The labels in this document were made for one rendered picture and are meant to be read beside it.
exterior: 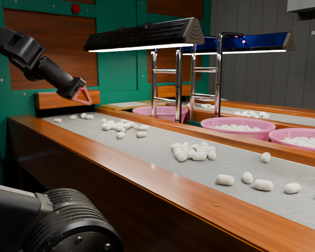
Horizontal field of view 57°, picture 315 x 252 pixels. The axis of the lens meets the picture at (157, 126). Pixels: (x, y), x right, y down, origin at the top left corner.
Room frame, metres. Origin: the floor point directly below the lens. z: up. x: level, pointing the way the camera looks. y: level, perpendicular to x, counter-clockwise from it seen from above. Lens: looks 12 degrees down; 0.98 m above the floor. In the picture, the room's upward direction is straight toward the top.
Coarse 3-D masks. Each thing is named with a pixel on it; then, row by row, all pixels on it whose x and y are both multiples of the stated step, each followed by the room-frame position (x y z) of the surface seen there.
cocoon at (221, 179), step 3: (219, 174) 0.57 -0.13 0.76; (222, 174) 0.57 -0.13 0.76; (216, 177) 0.57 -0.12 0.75; (219, 177) 0.56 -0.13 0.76; (222, 177) 0.56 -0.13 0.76; (225, 177) 0.56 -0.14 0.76; (228, 177) 0.56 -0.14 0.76; (231, 177) 0.56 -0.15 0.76; (216, 180) 0.57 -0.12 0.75; (219, 180) 0.56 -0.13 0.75; (222, 180) 0.56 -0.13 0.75; (225, 180) 0.55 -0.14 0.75; (228, 180) 0.55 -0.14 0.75; (231, 180) 0.55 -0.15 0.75; (219, 183) 0.56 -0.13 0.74; (222, 183) 0.56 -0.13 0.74; (225, 183) 0.56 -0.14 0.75; (228, 183) 0.55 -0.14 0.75; (231, 183) 0.55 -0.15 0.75
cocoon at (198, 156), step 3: (195, 153) 0.71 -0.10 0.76; (198, 153) 0.71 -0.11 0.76; (201, 153) 0.71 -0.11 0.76; (204, 153) 0.72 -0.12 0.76; (192, 156) 0.71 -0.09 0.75; (195, 156) 0.71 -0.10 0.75; (198, 156) 0.71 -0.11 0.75; (201, 156) 0.71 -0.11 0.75; (204, 156) 0.71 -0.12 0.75; (195, 159) 0.71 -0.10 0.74; (198, 159) 0.71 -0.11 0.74; (201, 159) 0.71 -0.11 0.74
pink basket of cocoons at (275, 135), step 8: (288, 128) 0.97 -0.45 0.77; (296, 128) 0.97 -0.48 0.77; (304, 128) 0.97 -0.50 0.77; (272, 136) 0.91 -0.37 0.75; (280, 136) 0.95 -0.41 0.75; (288, 136) 0.96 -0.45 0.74; (296, 136) 0.96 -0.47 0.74; (304, 136) 0.96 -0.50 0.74; (312, 136) 0.95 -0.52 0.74; (288, 144) 0.77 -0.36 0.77
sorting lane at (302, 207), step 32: (96, 128) 1.10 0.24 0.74; (128, 128) 1.10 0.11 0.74; (160, 128) 1.10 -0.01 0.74; (160, 160) 0.72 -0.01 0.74; (192, 160) 0.72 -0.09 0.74; (224, 160) 0.72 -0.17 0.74; (256, 160) 0.72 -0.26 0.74; (288, 160) 0.71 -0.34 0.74; (224, 192) 0.52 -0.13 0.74; (256, 192) 0.52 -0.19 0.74
